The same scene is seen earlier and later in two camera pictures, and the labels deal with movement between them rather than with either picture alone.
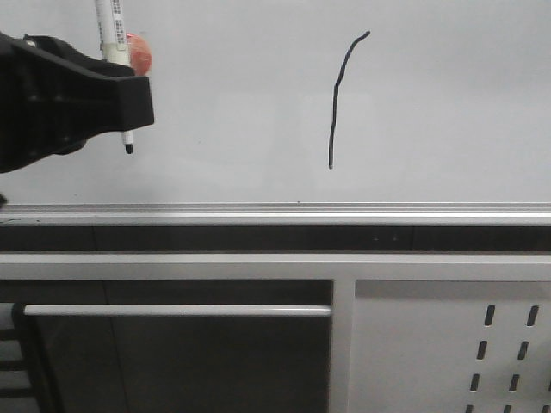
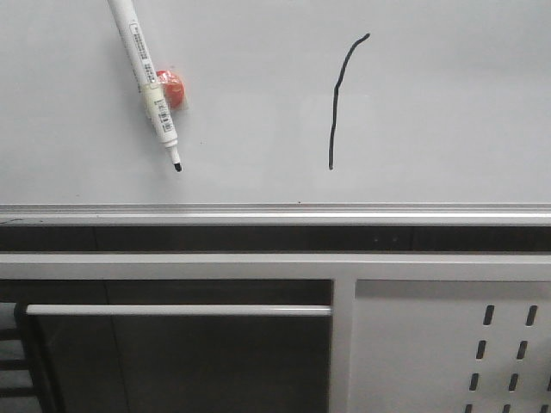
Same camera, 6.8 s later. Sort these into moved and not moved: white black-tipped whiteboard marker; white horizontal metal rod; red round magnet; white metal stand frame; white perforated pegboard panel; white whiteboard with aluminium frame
Moved: red round magnet; white black-tipped whiteboard marker
Not moved: white perforated pegboard panel; white whiteboard with aluminium frame; white horizontal metal rod; white metal stand frame
